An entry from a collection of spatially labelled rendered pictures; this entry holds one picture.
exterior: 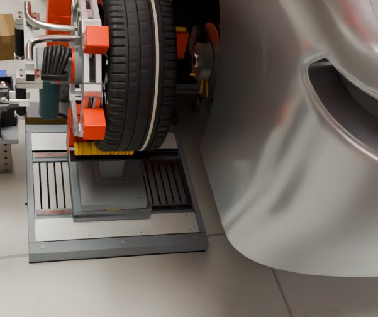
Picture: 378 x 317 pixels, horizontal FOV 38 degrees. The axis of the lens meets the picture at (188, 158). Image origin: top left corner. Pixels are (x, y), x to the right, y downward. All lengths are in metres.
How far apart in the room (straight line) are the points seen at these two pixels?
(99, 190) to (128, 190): 0.14
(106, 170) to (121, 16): 0.88
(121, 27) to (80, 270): 1.17
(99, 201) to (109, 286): 0.38
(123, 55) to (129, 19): 0.13
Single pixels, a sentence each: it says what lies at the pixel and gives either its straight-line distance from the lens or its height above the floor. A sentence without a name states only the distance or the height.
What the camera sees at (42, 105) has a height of 0.55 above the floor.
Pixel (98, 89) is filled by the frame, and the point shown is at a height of 0.97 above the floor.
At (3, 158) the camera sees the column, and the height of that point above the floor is 0.11.
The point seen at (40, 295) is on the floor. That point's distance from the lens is 2.54.
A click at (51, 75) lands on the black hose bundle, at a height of 0.98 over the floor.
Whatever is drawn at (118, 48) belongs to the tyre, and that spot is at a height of 1.10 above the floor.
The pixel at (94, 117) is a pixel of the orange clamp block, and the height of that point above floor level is 0.88.
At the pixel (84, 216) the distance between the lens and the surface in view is 2.60.
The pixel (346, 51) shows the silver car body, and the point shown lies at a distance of 1.28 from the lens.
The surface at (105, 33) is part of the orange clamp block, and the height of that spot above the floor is 1.15.
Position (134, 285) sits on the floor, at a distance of 2.59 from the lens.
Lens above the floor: 2.23
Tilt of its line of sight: 46 degrees down
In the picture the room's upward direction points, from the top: 17 degrees clockwise
